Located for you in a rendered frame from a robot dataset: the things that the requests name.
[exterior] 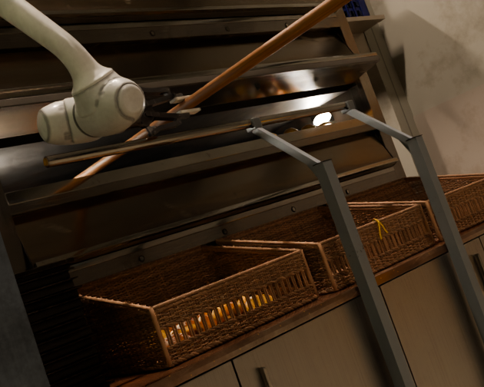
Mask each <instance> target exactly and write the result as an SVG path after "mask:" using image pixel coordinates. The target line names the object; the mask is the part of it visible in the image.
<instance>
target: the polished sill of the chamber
mask: <svg viewBox="0 0 484 387"><path fill-rule="evenodd" d="M363 125H366V124H365V123H363V122H362V121H359V120H357V119H356V118H355V119H351V120H347V121H341V122H336V123H333V124H326V125H323V126H319V127H312V128H308V129H304V130H300V131H294V132H290V133H286V134H279V135H276V136H278V137H279V138H281V139H283V140H285V141H286V142H288V143H289V142H292V141H298V140H302V139H306V138H309V137H316V136H319V135H323V134H328V133H333V132H336V131H342V130H346V129H350V128H353V127H359V126H363ZM272 146H274V145H272V144H270V143H269V142H267V141H265V140H264V139H262V138H261V139H257V140H253V141H247V142H243V143H239V144H232V145H228V146H225V147H218V148H214V149H210V150H204V151H200V152H196V153H192V154H185V155H181V156H178V157H171V158H168V159H163V160H157V161H153V162H149V163H146V164H139V165H134V166H131V167H124V168H121V169H117V170H110V171H106V172H102V173H98V174H92V175H88V176H84V177H77V178H74V179H70V180H63V181H59V182H55V183H51V184H45V185H41V186H37V187H30V188H27V189H23V190H16V191H12V192H8V193H5V197H6V200H7V202H8V205H9V206H11V205H14V204H18V203H24V202H28V201H32V200H37V199H41V198H45V197H51V196H54V195H59V194H65V193H68V192H72V191H76V190H82V189H85V188H89V187H95V186H99V185H102V184H109V183H112V182H116V181H119V180H126V179H129V178H133V177H139V176H143V175H146V174H152V173H157V172H160V171H163V170H170V169H174V168H177V167H183V166H187V165H191V164H197V163H200V162H204V161H208V160H214V159H217V158H221V157H227V156H231V155H235V154H241V153H244V152H248V151H254V150H258V149H261V148H265V147H272Z"/></svg>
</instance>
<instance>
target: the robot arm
mask: <svg viewBox="0 0 484 387"><path fill-rule="evenodd" d="M0 16H1V17H2V18H3V19H5V20H6V21H7V22H9V23H10V24H12V25H14V26H15V27H16V28H17V29H19V30H20V31H22V32H24V33H25V34H26V35H27V36H29V37H30V38H32V39H33V40H35V41H36V42H37V43H39V44H40V45H42V46H43V47H45V48H47V49H48V50H49V51H50V52H51V53H52V54H54V55H55V56H56V57H57V58H58V59H59V60H60V61H61V62H62V63H63V64H64V66H65V67H66V68H67V69H68V71H69V73H70V75H71V78H72V80H73V88H72V92H71V94H72V96H73V97H72V98H66V99H64V100H63V101H56V102H54V103H51V104H49V105H47V106H45V107H43V108H42V109H41V110H39V112H38V116H37V128H38V132H39V134H40V136H41V138H42V139H43V140H44V141H45V142H46V143H49V144H56V145H73V144H83V143H88V142H92V141H96V140H98V139H100V138H101V137H107V136H109V135H114V134H121V133H123V132H124V131H126V130H128V129H133V128H138V127H140V128H143V129H146V130H147V132H148V136H149V137H152V136H154V135H155V134H156V133H159V132H162V131H166V130H170V129H172V128H175V127H177V126H179V125H180V124H181V120H182V119H187V118H188V117H190V114H196V113H197V112H199V111H200V110H201V109H200V108H192V109H187V110H180V111H178V112H177V113H159V112H154V110H153V106H156V105H159V104H163V103H165V102H169V101H170V104H176V103H181V102H182V101H183V100H185V99H186V98H188V97H190V95H188V96H183V94H182V93H179V94H175V93H171V92H170V88H144V87H142V86H139V85H137V84H136V83H134V82H133V81H131V80H129V79H127V78H123V77H121V76H120V75H118V74H117V73H116V72H115V71H114V70H113V69H112V68H106V67H104V66H102V65H100V64H99V63H97V62H96V60H94V59H93V57H92V56H91V55H90V54H89V53H88V52H87V50H86V49H85V48H84V47H83V46H82V45H81V44H80V43H79V42H78V41H77V40H76V39H75V38H73V37H72V36H71V35H70V34H69V33H67V32H66V31H65V30H64V29H63V28H61V27H60V26H59V25H57V24H56V23H54V22H53V21H52V20H51V19H50V18H48V17H47V16H45V15H44V14H42V13H41V12H40V11H39V10H38V9H36V8H35V7H34V6H32V5H31V4H29V3H28V2H27V1H26V0H0ZM159 95H164V96H163V97H161V98H156V99H152V100H149V101H147V100H145V97H144V96H159ZM152 121H173V122H170V123H167V124H162V125H159V126H157V127H155V126H152V127H151V126H150V124H151V122H152Z"/></svg>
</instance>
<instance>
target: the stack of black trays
mask: <svg viewBox="0 0 484 387"><path fill-rule="evenodd" d="M73 262H74V258H73V257H70V258H67V259H64V260H60V261H57V262H54V263H49V264H47V265H44V266H40V267H37V268H34V269H31V270H26V271H24V272H21V273H16V274H14V275H15V279H16V282H17V284H18V288H19V291H20V294H21V297H22V301H23V303H24V306H25V310H26V313H27V315H28V319H29V322H30V325H31V329H32V332H33V334H34V337H35V341H36V343H37V346H38V350H39V353H40V356H41V360H42V362H43V365H44V367H45V371H46V374H47V377H48V381H49V384H50V386H51V387H110V384H111V383H113V382H115V381H107V382H106V380H105V377H104V375H106V374H108V373H109V372H103V370H102V367H101V365H103V364H105V363H106V362H99V361H98V357H97V355H99V354H102V352H97V349H96V347H95V346H96V345H98V344H100V343H101V342H96V343H93V341H92V338H91V337H92V336H94V335H97V333H93V334H91V328H90V326H93V325H95V323H92V324H90V325H87V321H86V318H85V317H86V316H90V315H91V314H87V315H85V316H84V312H83V309H82V307H84V306H87V305H88V304H85V305H83V306H82V305H81V300H80V298H81V297H84V296H85V295H82V296H78V291H77V288H80V287H82V285H80V286H76V287H74V286H75V285H74V283H73V280H74V279H76V278H78V277H77V276H75V277H72V278H70V275H69V272H68V271H69V270H72V269H73V268H74V267H71V268H70V263H73ZM69 278H70V279H69ZM73 287H74V288H73ZM73 298H74V299H73ZM76 307H77V308H76ZM65 311H66V312H65ZM90 334H91V335H90Z"/></svg>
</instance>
